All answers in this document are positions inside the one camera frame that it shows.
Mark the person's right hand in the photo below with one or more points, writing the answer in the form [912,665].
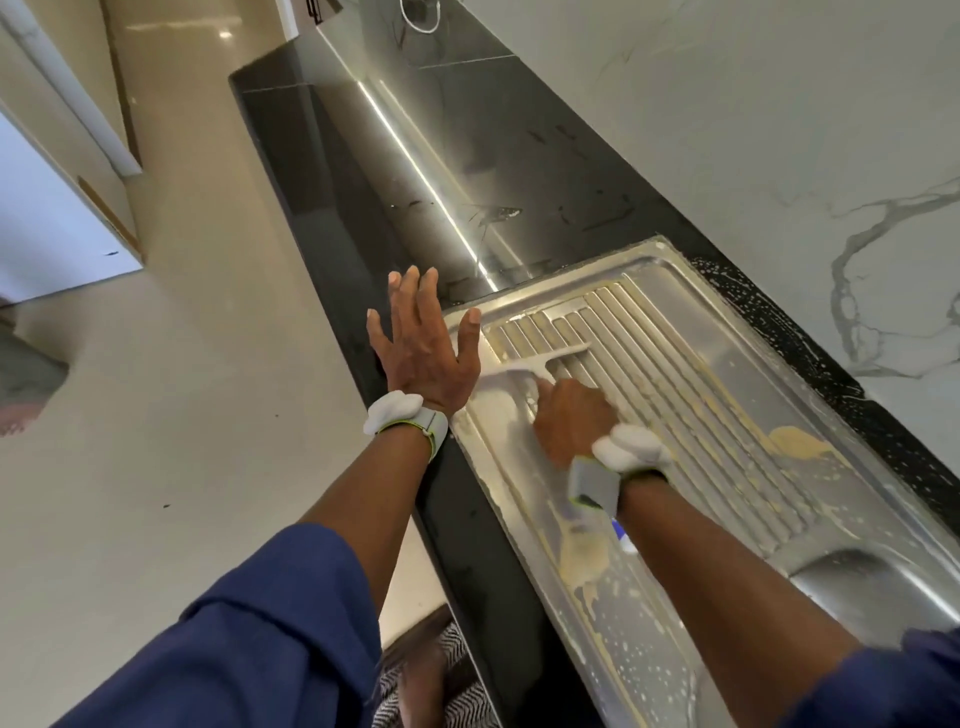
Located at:
[573,420]

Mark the person's left forearm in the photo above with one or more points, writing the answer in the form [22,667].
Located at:
[368,495]

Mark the person's right forearm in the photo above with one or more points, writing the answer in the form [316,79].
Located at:
[735,608]

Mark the white left wrist tracker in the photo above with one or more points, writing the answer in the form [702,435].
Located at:
[398,408]

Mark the blue white squeegee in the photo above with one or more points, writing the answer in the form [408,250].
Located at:
[525,369]

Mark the striped floor mat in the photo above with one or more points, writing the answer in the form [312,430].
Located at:
[450,690]

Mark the white cabinet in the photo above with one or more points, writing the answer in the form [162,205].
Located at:
[53,195]

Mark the stainless steel sink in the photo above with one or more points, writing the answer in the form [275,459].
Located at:
[705,450]

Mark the person's left hand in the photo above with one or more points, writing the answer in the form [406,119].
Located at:
[423,357]

